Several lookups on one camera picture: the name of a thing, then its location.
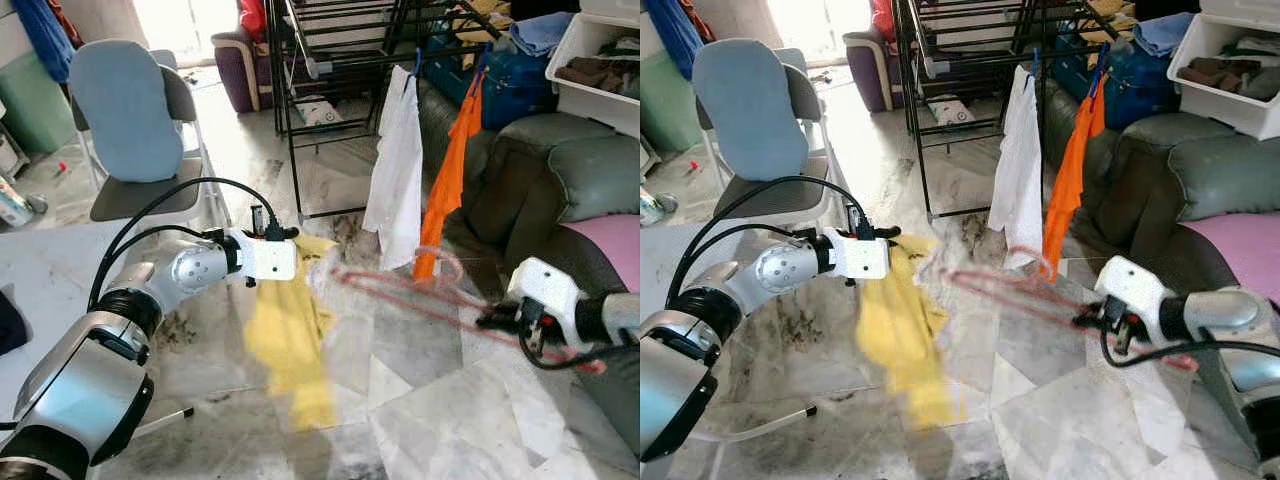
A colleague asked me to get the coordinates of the white laundry basket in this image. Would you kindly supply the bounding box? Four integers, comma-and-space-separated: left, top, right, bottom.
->
1165, 10, 1280, 139
545, 10, 640, 139

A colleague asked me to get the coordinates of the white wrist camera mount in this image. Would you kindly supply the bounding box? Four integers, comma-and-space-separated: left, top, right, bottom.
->
1095, 255, 1171, 326
825, 228, 891, 283
235, 228, 299, 283
508, 258, 583, 329

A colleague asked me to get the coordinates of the black metal drying rack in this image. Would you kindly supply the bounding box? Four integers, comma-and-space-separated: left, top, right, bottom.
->
893, 0, 1131, 221
265, 0, 511, 223

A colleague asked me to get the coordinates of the purple armchair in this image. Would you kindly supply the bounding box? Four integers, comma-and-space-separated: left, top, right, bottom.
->
210, 25, 286, 113
843, 25, 906, 113

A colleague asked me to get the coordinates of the blue oval cushion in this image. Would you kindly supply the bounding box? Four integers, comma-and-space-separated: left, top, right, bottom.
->
692, 40, 809, 184
68, 40, 186, 184

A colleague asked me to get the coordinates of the orange printed t-shirt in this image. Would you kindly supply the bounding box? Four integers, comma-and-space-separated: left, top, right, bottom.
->
1040, 70, 1109, 281
412, 70, 486, 283

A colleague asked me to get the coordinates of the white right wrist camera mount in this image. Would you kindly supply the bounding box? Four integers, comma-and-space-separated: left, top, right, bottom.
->
1095, 255, 1171, 326
508, 258, 583, 329

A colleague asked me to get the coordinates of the green storage box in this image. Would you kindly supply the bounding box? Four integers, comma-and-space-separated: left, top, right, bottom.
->
640, 50, 701, 151
0, 50, 76, 156

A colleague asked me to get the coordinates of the white shirt with blue stripes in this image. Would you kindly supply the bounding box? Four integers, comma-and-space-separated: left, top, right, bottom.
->
988, 65, 1046, 271
362, 65, 426, 271

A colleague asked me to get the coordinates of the blue hanging cloth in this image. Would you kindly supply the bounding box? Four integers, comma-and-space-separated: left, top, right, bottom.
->
645, 0, 706, 81
10, 0, 76, 86

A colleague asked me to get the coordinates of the grey white folding chair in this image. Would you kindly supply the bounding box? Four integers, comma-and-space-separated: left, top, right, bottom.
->
692, 65, 851, 226
68, 65, 231, 226

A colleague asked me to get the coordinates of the pink cushion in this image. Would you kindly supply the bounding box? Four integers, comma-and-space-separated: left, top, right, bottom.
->
560, 213, 640, 296
1180, 213, 1280, 306

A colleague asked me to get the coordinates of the green leather sofa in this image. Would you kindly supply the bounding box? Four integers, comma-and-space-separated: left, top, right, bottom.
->
415, 80, 640, 276
1040, 80, 1280, 276

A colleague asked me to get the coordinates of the blue bag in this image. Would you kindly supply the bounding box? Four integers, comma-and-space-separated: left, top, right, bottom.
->
480, 45, 559, 131
1055, 40, 1181, 131

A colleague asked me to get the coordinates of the tan garment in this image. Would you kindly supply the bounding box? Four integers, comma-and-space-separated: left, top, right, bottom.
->
445, 5, 511, 46
1075, 0, 1136, 41

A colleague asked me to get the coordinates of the pink clothes hanger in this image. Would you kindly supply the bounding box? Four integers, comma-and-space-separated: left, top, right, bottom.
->
940, 245, 1201, 376
325, 245, 611, 376

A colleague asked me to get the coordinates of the yellow garment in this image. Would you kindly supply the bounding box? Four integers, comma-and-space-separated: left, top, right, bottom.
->
855, 233, 966, 431
243, 233, 341, 431

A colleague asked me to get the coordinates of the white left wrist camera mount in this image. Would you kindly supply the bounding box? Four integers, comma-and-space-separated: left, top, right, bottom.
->
825, 228, 891, 283
235, 228, 299, 283

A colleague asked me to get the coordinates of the blue folded towel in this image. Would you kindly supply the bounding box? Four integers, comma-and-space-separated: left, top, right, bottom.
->
508, 10, 576, 58
1133, 10, 1196, 58

